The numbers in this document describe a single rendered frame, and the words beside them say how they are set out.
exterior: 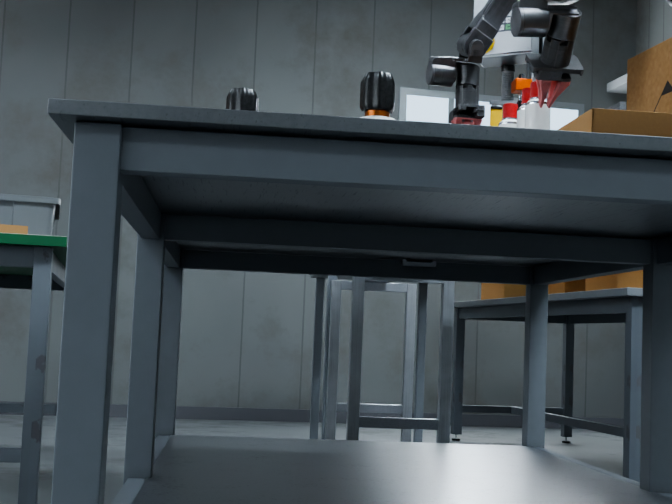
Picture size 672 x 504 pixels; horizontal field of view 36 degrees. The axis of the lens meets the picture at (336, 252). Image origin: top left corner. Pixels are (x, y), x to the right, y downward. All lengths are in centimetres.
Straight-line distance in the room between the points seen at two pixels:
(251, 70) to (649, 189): 565
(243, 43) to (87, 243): 572
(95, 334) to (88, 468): 17
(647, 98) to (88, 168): 113
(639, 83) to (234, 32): 514
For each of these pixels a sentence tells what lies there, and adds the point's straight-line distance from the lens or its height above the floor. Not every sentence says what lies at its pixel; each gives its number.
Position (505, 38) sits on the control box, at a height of 133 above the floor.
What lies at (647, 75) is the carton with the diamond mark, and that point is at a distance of 210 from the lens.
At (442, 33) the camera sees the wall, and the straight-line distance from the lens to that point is 737.
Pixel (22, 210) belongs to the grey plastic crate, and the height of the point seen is 97.
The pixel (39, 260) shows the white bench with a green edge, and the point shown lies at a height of 73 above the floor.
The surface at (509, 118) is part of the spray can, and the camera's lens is 238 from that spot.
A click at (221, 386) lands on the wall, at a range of 679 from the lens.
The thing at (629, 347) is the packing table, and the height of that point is 56.
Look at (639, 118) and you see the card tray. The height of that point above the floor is 86.
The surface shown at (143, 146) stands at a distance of 140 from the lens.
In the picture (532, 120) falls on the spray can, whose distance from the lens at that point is 217.
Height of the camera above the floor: 54
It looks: 5 degrees up
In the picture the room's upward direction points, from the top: 2 degrees clockwise
